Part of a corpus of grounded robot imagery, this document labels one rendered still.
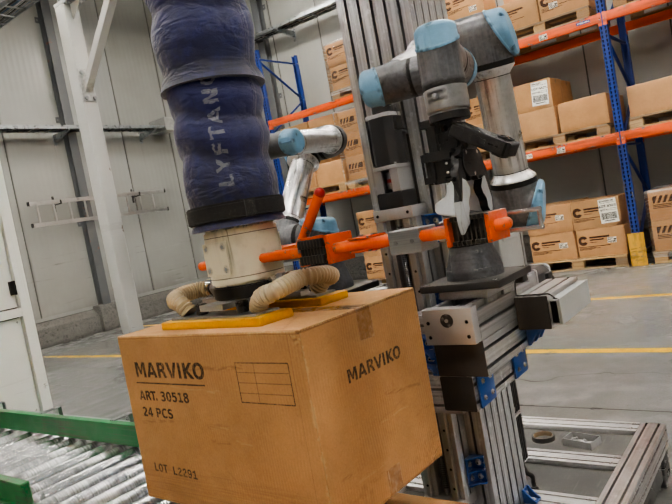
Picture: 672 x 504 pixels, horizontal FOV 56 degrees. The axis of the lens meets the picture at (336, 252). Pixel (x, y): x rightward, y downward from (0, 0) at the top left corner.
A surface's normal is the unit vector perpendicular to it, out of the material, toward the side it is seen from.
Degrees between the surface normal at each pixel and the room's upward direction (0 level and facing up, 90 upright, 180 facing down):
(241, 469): 90
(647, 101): 91
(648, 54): 90
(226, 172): 75
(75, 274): 88
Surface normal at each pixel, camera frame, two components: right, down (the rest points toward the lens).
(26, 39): 0.79, -0.11
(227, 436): -0.62, 0.15
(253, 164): 0.56, -0.33
